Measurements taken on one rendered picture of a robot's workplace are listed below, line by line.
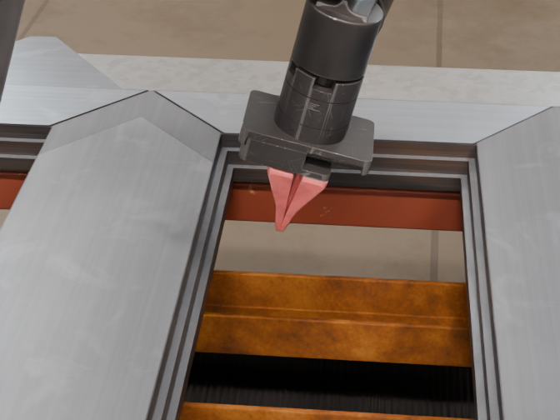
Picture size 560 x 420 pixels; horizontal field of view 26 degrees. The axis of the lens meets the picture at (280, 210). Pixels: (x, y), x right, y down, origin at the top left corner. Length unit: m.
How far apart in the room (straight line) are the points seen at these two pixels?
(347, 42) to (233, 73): 0.79
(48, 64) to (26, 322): 0.64
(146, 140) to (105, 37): 2.32
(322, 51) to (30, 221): 0.39
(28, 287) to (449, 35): 2.64
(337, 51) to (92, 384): 0.32
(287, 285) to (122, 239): 0.25
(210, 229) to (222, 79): 0.50
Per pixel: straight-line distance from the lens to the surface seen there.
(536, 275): 1.08
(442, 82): 1.64
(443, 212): 1.31
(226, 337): 1.26
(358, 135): 0.94
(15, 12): 0.38
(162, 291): 1.04
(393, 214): 1.31
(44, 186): 1.20
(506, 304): 1.04
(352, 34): 0.87
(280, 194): 0.94
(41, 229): 1.14
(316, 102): 0.90
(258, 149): 0.91
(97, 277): 1.07
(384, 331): 1.24
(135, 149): 1.25
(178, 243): 1.10
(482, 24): 3.67
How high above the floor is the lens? 1.49
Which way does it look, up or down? 33 degrees down
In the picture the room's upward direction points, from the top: straight up
